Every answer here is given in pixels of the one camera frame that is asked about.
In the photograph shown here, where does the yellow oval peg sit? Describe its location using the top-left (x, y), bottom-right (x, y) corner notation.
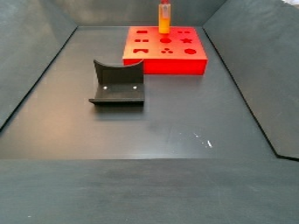
top-left (159, 0), bottom-right (171, 34)

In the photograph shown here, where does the red shape sorter block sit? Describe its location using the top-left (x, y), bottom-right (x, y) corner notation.
top-left (123, 26), bottom-right (209, 75)

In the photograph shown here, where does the black curved holder bracket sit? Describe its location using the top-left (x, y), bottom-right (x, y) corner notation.
top-left (89, 60), bottom-right (146, 105)

